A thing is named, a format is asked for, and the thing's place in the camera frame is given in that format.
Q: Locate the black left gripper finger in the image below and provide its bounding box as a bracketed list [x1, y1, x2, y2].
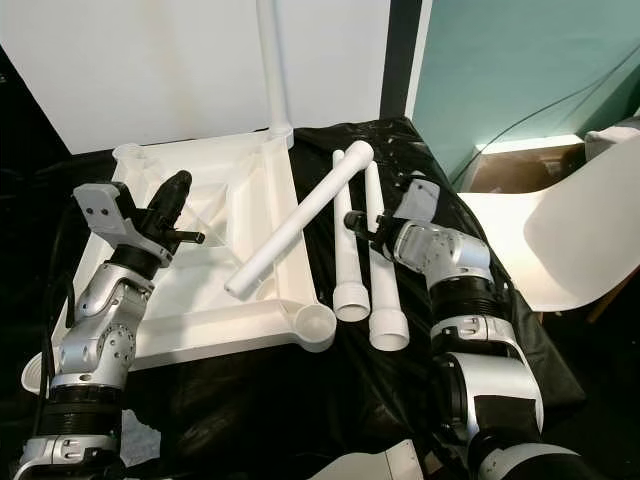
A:
[150, 169, 195, 241]

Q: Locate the white plastic table leg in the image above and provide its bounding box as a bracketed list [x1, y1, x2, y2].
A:
[257, 0, 293, 139]
[363, 160, 411, 353]
[225, 140, 376, 301]
[332, 150, 371, 323]

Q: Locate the white plastic table top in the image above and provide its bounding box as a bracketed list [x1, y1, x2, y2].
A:
[22, 135, 336, 396]

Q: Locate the white plastic chair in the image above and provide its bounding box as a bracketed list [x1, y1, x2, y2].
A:
[460, 125, 640, 313]

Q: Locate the grey cushion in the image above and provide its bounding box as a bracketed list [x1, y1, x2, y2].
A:
[585, 125, 640, 161]

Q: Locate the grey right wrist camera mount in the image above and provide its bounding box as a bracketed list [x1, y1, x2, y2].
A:
[398, 176, 453, 229]

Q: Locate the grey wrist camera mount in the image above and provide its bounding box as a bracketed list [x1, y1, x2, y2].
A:
[398, 176, 453, 229]
[72, 182, 138, 253]

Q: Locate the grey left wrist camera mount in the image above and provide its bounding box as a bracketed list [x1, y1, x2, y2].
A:
[72, 182, 138, 253]

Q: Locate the white wall panel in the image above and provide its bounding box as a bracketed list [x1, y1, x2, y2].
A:
[0, 0, 394, 156]

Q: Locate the black vertical wall post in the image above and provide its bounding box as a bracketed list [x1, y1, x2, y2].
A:
[380, 0, 423, 121]

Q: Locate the black wall cable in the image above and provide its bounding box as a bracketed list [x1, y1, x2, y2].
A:
[455, 70, 640, 186]

